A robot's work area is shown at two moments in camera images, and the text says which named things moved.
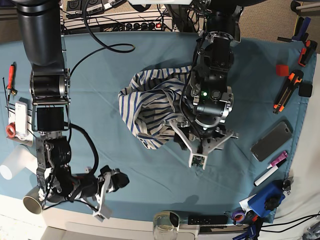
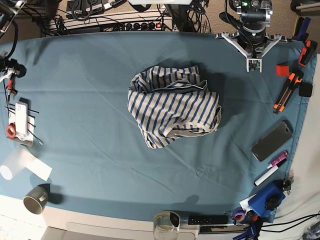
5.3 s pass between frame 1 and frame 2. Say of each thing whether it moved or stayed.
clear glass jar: stayed
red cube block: stayed
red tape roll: stayed
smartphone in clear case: stayed
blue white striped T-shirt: moved
